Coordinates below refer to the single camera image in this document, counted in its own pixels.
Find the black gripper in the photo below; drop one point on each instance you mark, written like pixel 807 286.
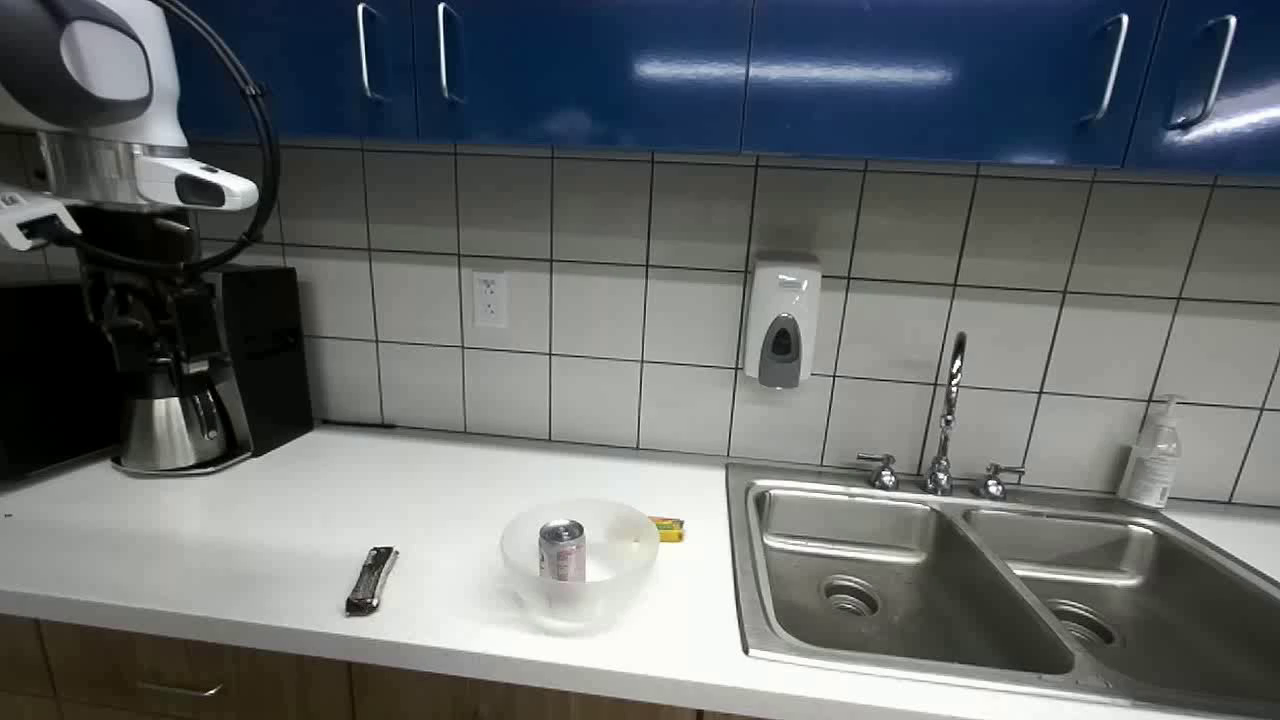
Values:
pixel 135 254

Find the silver red soda can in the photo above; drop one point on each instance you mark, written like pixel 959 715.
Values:
pixel 562 551

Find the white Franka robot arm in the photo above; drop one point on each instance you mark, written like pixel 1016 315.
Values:
pixel 125 127

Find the steel coffee pot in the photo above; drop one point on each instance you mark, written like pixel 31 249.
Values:
pixel 167 425

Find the black coffee maker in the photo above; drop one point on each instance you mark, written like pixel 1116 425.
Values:
pixel 267 352

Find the black microwave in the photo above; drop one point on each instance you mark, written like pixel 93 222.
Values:
pixel 45 380

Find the blue cabinet door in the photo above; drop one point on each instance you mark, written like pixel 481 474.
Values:
pixel 305 81
pixel 920 81
pixel 1242 121
pixel 587 75

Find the black remote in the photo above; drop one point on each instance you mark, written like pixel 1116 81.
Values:
pixel 374 580

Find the wooden drawer front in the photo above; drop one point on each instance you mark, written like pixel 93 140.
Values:
pixel 201 666

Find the small yellow object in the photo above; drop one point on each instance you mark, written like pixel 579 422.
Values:
pixel 670 528

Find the chrome faucet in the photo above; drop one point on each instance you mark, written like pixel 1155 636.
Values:
pixel 951 403

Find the steel double sink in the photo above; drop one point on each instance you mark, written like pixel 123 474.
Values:
pixel 933 602

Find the clear soap bottle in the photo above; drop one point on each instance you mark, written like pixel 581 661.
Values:
pixel 1151 467

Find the white wall soap dispenser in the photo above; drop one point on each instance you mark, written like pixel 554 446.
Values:
pixel 781 320

